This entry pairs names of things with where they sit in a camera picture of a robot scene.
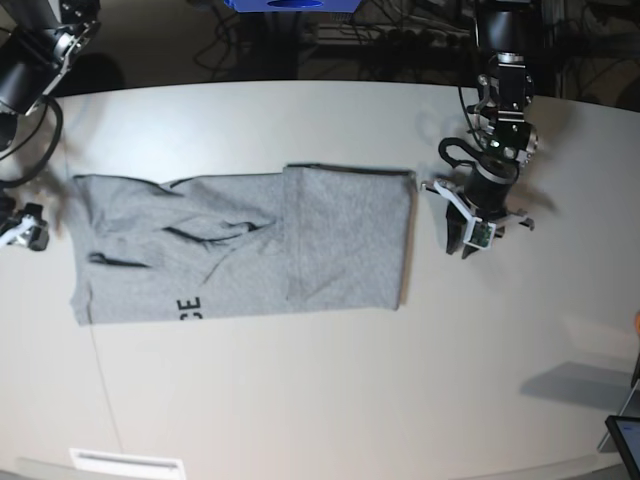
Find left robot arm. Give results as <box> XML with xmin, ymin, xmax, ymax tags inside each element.
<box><xmin>427</xmin><ymin>1</ymin><xmax>544</xmax><ymax>258</ymax></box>

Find white power strip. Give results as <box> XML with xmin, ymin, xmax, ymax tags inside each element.
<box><xmin>314</xmin><ymin>23</ymin><xmax>471</xmax><ymax>49</ymax></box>

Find white label on table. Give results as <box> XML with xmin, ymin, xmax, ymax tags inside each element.
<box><xmin>69</xmin><ymin>448</ymin><xmax>184</xmax><ymax>471</ymax></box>

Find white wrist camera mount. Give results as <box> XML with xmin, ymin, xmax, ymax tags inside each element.
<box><xmin>1</xmin><ymin>214</ymin><xmax>49</xmax><ymax>252</ymax></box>
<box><xmin>419</xmin><ymin>178</ymin><xmax>536</xmax><ymax>250</ymax></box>

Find blue plastic part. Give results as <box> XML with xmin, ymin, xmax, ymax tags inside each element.
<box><xmin>224</xmin><ymin>0</ymin><xmax>361</xmax><ymax>13</ymax></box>

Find black tablet screen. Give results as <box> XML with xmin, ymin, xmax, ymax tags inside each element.
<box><xmin>605</xmin><ymin>415</ymin><xmax>640</xmax><ymax>480</ymax></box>

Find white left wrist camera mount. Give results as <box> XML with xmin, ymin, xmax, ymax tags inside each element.
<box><xmin>419</xmin><ymin>178</ymin><xmax>536</xmax><ymax>250</ymax></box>

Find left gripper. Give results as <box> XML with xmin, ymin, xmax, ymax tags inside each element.
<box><xmin>446</xmin><ymin>174</ymin><xmax>512</xmax><ymax>260</ymax></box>

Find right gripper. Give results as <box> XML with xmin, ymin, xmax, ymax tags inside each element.
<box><xmin>1</xmin><ymin>202</ymin><xmax>49</xmax><ymax>250</ymax></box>

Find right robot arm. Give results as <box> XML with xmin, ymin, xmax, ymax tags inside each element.
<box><xmin>1</xmin><ymin>1</ymin><xmax>101</xmax><ymax>252</ymax></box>

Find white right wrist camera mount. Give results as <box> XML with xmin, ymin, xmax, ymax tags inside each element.
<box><xmin>1</xmin><ymin>214</ymin><xmax>49</xmax><ymax>252</ymax></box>

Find grey T-shirt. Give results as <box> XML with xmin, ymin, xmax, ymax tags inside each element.
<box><xmin>65</xmin><ymin>165</ymin><xmax>415</xmax><ymax>325</ymax></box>

